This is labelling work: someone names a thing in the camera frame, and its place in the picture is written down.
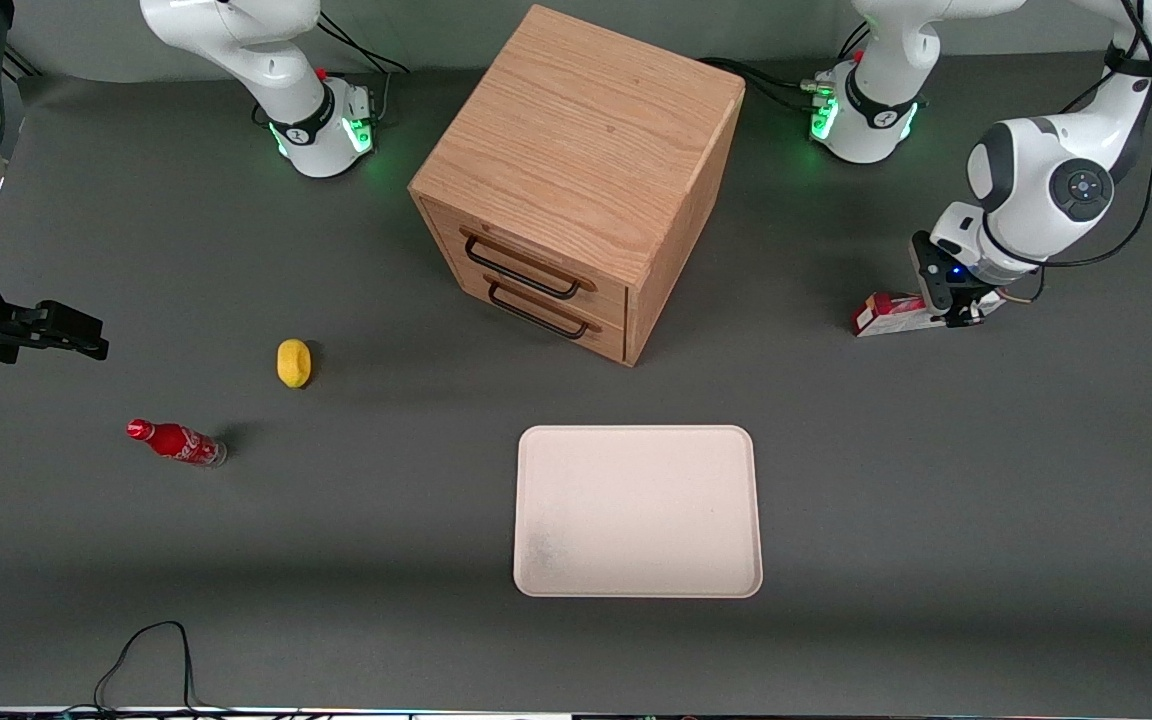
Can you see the red cola bottle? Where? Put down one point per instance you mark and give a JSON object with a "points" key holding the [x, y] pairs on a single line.
{"points": [[176, 442]]}

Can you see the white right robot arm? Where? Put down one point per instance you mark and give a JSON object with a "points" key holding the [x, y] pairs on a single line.
{"points": [[236, 45]]}

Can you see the wooden drawer cabinet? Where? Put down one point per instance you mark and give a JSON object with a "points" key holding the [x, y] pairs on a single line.
{"points": [[576, 150]]}

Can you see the red cookie box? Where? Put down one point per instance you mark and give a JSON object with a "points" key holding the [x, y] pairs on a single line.
{"points": [[886, 312]]}

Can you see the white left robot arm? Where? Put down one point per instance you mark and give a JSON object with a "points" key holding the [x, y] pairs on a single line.
{"points": [[1036, 165]]}

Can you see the white rectangular tray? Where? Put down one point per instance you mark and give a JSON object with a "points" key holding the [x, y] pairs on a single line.
{"points": [[636, 510]]}

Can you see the yellow lemon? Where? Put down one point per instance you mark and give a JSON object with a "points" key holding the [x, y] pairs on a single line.
{"points": [[294, 363]]}

